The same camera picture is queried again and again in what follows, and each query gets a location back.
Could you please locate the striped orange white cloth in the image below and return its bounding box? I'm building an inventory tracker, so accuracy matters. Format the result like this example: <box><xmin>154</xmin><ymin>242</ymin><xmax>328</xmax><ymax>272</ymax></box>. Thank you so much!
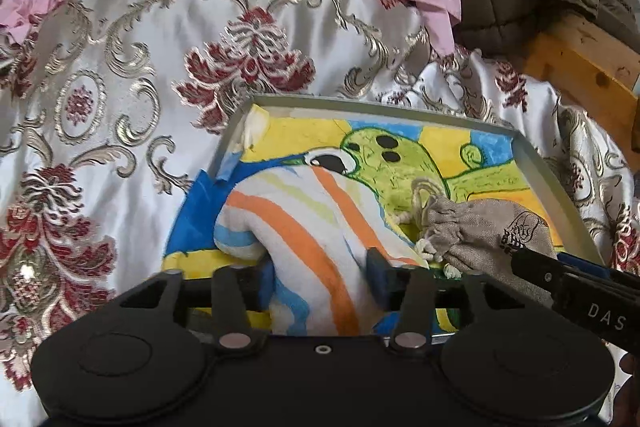
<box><xmin>214</xmin><ymin>166</ymin><xmax>427</xmax><ymax>336</ymax></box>

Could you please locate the colourful cartoon towel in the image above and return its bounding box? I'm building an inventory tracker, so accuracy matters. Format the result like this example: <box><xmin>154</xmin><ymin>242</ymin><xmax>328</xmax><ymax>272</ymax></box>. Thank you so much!
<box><xmin>162</xmin><ymin>103</ymin><xmax>564</xmax><ymax>337</ymax></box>

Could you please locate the floral satin bedspread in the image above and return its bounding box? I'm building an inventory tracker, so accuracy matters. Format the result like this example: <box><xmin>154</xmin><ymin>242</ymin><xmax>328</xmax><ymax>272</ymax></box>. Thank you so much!
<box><xmin>1</xmin><ymin>0</ymin><xmax>639</xmax><ymax>426</ymax></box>

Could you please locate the grey drawstring pouch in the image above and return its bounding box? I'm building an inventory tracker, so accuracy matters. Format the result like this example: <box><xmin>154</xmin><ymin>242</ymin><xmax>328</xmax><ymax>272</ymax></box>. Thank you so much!
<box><xmin>401</xmin><ymin>178</ymin><xmax>556</xmax><ymax>308</ymax></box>

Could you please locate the wooden bed frame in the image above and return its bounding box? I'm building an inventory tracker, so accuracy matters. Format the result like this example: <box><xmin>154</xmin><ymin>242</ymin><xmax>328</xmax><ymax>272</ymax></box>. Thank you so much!
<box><xmin>513</xmin><ymin>11</ymin><xmax>639</xmax><ymax>171</ymax></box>

